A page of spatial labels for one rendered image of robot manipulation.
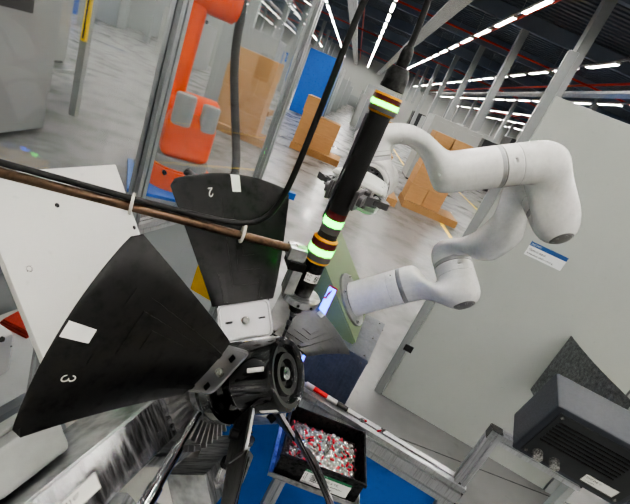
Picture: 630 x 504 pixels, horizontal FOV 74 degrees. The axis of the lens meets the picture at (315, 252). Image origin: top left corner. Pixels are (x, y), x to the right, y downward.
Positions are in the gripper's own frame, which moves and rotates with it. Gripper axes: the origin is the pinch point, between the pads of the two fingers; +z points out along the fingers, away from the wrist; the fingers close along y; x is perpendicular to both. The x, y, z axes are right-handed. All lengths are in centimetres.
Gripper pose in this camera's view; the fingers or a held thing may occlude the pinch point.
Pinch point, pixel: (344, 194)
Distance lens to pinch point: 67.6
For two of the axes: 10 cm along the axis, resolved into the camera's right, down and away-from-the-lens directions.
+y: -8.7, -4.6, 1.9
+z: -3.3, 2.4, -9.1
